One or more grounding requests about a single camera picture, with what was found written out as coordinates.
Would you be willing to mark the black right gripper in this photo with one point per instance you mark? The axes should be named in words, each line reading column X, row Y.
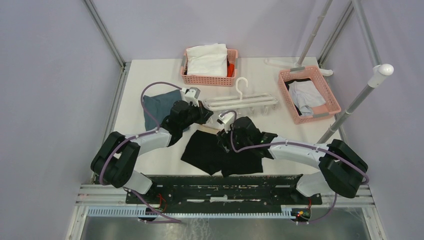
column 223, row 137

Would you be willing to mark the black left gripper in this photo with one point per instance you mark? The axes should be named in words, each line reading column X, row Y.
column 203, row 113

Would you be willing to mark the white clip hanger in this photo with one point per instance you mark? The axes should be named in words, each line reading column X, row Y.
column 241, row 101

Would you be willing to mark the black underwear beige waistband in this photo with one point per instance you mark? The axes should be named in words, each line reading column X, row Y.
column 203, row 152

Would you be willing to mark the pink basket with white cloth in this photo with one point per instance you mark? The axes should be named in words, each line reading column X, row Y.
column 232, row 58

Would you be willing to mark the pink basket with underwear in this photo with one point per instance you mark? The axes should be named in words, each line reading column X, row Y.
column 313, row 72

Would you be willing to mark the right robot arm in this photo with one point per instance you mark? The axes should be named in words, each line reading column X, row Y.
column 339, row 168

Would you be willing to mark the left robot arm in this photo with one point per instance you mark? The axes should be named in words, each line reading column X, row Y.
column 115, row 161

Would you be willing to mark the light grey underwear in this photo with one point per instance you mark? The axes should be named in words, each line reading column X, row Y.
column 305, row 96

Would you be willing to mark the folded blue-grey cloth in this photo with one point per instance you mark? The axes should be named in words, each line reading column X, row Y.
column 159, row 106

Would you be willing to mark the white crumpled cloth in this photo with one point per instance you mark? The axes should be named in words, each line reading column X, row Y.
column 207, row 60

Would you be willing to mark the metal drying rack stand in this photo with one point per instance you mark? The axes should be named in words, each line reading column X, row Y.
column 380, row 71

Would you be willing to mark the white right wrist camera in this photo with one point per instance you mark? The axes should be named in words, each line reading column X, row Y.
column 227, row 119

